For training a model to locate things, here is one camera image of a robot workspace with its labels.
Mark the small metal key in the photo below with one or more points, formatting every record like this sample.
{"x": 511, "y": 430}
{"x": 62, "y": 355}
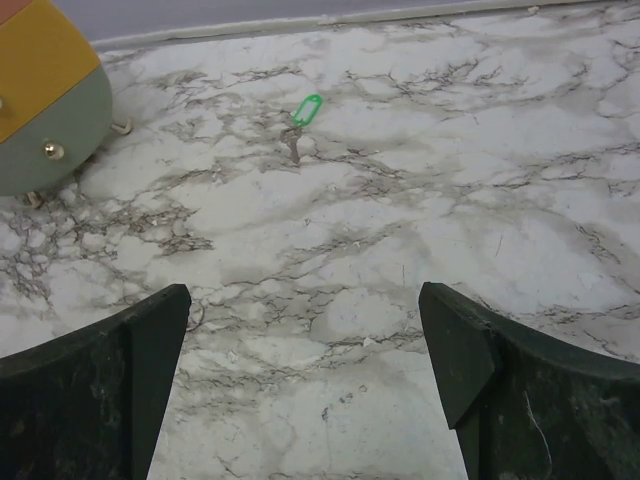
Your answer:
{"x": 290, "y": 137}

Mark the round key holder drum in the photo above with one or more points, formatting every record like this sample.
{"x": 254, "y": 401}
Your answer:
{"x": 56, "y": 99}

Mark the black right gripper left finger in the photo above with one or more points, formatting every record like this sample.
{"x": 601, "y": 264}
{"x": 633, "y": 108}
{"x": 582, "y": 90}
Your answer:
{"x": 90, "y": 404}

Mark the green key tag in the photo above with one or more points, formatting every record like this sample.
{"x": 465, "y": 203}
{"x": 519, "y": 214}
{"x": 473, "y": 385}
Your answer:
{"x": 307, "y": 110}

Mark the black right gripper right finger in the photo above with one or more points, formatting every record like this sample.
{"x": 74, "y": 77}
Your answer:
{"x": 524, "y": 404}

